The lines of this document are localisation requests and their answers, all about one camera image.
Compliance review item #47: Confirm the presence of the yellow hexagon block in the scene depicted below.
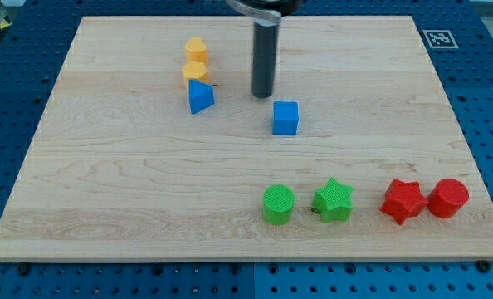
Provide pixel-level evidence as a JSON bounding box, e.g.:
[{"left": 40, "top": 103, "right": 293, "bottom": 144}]
[{"left": 181, "top": 61, "right": 209, "bottom": 88}]

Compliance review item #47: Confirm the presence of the white fiducial marker tag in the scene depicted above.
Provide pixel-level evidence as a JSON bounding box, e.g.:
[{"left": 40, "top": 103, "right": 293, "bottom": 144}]
[{"left": 423, "top": 29, "right": 458, "bottom": 49}]

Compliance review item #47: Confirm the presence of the green star block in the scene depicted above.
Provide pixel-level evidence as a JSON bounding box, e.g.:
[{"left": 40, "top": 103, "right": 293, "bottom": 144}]
[{"left": 312, "top": 178, "right": 354, "bottom": 223}]

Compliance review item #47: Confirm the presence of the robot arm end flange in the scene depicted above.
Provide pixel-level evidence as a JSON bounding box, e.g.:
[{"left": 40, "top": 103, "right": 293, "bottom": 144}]
[{"left": 225, "top": 0, "right": 303, "bottom": 23}]

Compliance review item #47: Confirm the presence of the wooden board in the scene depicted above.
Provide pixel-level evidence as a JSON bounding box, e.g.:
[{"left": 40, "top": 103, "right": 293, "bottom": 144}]
[{"left": 0, "top": 16, "right": 493, "bottom": 262}]

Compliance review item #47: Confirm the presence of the green cylinder block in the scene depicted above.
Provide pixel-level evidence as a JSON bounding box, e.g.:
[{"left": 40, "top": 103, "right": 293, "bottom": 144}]
[{"left": 262, "top": 184, "right": 295, "bottom": 225}]

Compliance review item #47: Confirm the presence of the yellow heart block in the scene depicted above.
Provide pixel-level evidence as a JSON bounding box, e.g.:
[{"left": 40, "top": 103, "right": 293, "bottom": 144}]
[{"left": 184, "top": 37, "right": 209, "bottom": 66}]

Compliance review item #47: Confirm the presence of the blue triangle block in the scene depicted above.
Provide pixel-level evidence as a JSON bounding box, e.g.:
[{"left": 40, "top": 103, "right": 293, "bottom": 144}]
[{"left": 188, "top": 79, "right": 215, "bottom": 114}]

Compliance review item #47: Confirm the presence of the red cylinder block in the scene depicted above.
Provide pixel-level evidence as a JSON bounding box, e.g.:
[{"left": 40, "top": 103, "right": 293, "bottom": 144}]
[{"left": 427, "top": 178, "right": 470, "bottom": 218}]

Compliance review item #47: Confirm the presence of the blue cube block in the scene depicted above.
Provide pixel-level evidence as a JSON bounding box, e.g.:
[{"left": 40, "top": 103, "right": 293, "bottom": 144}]
[{"left": 272, "top": 101, "right": 300, "bottom": 135}]

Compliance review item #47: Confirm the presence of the red star block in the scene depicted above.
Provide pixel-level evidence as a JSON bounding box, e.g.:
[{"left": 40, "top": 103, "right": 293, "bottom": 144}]
[{"left": 380, "top": 179, "right": 428, "bottom": 225}]

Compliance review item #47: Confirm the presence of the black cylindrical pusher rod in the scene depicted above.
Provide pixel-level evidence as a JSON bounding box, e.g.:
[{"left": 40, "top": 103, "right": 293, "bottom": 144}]
[{"left": 251, "top": 18, "right": 279, "bottom": 99}]

